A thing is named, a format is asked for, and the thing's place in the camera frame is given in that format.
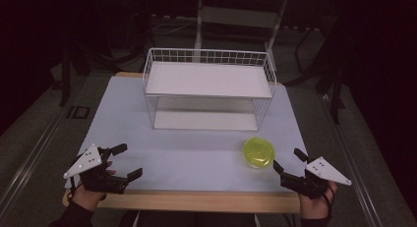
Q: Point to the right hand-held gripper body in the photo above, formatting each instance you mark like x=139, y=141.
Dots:
x=324, y=171

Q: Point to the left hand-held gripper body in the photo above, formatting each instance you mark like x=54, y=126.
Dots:
x=86, y=161

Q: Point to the person's left hand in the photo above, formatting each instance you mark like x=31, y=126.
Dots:
x=87, y=198

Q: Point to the person's right hand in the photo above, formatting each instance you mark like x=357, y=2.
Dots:
x=314, y=207

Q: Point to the yellow-green round container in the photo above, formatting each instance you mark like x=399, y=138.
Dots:
x=259, y=152

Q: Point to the black floor plate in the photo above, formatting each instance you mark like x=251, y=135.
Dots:
x=78, y=112

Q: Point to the white table sheet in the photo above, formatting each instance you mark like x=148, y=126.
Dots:
x=190, y=158

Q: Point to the black metal stand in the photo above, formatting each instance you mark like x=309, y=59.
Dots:
x=337, y=99
x=65, y=83

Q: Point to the wooden table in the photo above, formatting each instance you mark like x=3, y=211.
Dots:
x=196, y=201

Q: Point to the metal floor rail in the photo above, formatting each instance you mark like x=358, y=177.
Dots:
x=29, y=158
x=354, y=168

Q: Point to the white metal frame stand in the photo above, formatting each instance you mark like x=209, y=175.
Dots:
x=239, y=17

